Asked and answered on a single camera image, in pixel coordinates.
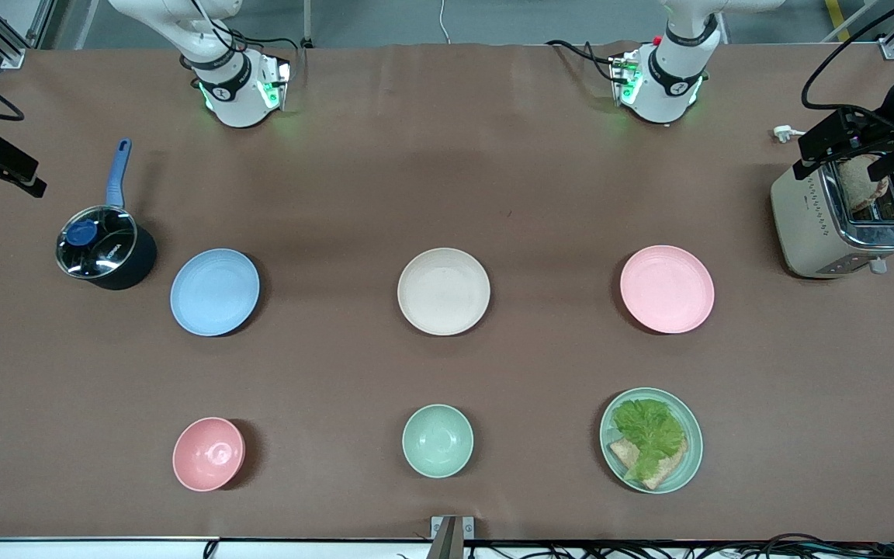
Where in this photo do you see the light blue plate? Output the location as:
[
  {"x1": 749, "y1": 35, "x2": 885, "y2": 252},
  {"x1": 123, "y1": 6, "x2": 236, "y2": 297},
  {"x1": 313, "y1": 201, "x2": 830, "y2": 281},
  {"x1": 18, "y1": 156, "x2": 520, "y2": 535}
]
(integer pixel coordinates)
[{"x1": 170, "y1": 248, "x2": 261, "y2": 337}]

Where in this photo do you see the glass lid blue knob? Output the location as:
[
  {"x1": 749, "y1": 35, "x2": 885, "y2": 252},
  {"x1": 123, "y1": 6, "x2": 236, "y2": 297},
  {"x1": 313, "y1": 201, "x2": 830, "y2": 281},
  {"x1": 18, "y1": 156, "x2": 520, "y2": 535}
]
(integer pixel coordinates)
[{"x1": 57, "y1": 206, "x2": 139, "y2": 279}]

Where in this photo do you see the black floor cable bundle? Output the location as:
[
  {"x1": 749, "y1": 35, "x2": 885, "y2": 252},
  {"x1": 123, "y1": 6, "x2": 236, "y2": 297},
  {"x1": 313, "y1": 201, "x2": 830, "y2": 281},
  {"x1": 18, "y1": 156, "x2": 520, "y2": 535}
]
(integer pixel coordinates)
[{"x1": 463, "y1": 532, "x2": 894, "y2": 559}]

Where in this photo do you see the grey metal table bracket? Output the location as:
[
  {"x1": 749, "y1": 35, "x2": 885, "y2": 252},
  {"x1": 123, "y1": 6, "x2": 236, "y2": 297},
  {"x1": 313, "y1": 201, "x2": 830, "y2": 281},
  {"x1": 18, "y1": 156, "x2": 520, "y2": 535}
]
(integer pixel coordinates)
[{"x1": 430, "y1": 516, "x2": 476, "y2": 559}]

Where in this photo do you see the beige plate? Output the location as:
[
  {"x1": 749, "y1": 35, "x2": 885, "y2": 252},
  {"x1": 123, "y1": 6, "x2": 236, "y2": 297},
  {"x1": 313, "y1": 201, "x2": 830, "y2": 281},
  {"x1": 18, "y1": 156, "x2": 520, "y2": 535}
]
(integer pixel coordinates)
[{"x1": 397, "y1": 248, "x2": 491, "y2": 336}]

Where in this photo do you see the pink plate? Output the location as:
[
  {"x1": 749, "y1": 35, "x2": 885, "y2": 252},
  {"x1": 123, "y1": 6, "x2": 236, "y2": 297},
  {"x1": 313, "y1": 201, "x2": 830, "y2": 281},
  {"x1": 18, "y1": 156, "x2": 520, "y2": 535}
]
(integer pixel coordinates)
[{"x1": 620, "y1": 245, "x2": 716, "y2": 335}]

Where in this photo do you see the beige and chrome toaster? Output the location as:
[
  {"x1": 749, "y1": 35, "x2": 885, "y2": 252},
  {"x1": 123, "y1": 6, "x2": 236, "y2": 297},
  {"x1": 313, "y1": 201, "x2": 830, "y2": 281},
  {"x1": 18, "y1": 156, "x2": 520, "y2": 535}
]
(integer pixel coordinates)
[{"x1": 771, "y1": 155, "x2": 894, "y2": 280}]

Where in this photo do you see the brown paper table cover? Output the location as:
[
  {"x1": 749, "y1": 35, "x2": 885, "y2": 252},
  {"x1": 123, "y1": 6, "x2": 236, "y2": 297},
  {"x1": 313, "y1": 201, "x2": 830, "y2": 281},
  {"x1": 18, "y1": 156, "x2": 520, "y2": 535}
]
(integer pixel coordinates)
[{"x1": 0, "y1": 43, "x2": 894, "y2": 542}]

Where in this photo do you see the dark blue saucepan blue handle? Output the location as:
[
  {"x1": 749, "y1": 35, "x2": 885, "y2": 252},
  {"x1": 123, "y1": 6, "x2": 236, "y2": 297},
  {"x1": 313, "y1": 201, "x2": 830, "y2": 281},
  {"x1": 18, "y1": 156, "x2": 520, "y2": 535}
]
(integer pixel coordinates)
[{"x1": 57, "y1": 138, "x2": 158, "y2": 291}]

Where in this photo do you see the black cable at left arm base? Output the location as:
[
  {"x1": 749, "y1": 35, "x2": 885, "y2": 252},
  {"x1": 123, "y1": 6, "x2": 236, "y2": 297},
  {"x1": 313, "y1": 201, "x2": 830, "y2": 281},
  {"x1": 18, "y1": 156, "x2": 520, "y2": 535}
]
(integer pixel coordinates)
[{"x1": 546, "y1": 39, "x2": 628, "y2": 83}]

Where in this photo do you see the brown bread slice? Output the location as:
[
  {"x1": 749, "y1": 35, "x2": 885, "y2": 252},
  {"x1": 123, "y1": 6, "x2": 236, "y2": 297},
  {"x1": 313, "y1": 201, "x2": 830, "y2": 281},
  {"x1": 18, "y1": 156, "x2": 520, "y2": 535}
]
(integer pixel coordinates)
[{"x1": 608, "y1": 437, "x2": 689, "y2": 491}]

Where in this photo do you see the green bowl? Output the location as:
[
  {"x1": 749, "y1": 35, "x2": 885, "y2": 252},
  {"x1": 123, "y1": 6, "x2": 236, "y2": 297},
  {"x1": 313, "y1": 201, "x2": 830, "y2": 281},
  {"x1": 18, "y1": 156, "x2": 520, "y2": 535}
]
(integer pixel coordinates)
[{"x1": 402, "y1": 404, "x2": 474, "y2": 479}]

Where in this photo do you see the toast slice in toaster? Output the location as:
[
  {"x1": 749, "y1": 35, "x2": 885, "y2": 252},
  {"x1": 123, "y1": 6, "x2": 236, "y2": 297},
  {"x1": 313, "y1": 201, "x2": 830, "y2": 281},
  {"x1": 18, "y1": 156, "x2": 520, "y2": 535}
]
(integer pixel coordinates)
[{"x1": 838, "y1": 155, "x2": 891, "y2": 212}]

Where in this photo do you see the green plate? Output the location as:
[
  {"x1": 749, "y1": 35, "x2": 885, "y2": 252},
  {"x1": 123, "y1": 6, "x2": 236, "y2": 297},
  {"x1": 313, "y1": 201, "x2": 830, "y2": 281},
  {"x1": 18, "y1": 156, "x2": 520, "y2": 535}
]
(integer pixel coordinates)
[{"x1": 600, "y1": 387, "x2": 704, "y2": 495}]

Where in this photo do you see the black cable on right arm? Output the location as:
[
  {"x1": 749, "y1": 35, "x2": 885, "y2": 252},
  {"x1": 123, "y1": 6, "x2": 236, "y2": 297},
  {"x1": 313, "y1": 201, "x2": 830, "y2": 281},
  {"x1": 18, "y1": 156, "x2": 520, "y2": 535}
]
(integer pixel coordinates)
[{"x1": 189, "y1": 0, "x2": 302, "y2": 78}]

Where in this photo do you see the black cable to left gripper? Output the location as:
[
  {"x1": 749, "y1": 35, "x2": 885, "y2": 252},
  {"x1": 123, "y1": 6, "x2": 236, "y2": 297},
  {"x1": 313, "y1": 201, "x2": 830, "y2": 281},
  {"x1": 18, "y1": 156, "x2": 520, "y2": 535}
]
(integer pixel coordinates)
[{"x1": 801, "y1": 0, "x2": 894, "y2": 111}]

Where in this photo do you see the white power plug with cord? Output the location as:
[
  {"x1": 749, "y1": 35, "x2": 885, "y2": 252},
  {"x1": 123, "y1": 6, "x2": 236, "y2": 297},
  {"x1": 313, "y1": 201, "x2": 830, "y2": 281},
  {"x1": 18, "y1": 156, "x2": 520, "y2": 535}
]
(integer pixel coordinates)
[{"x1": 773, "y1": 125, "x2": 830, "y2": 145}]

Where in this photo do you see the green lettuce leaf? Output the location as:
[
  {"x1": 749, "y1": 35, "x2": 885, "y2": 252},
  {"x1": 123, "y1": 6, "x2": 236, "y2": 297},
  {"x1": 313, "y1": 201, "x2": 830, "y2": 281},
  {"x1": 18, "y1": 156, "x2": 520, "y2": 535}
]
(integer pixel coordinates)
[{"x1": 612, "y1": 398, "x2": 687, "y2": 482}]

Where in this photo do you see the pink bowl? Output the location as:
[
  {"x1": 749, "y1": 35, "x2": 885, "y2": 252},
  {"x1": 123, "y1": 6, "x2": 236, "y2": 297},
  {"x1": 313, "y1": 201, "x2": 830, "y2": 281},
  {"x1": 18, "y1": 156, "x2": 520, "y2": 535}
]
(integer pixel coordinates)
[{"x1": 172, "y1": 417, "x2": 246, "y2": 492}]

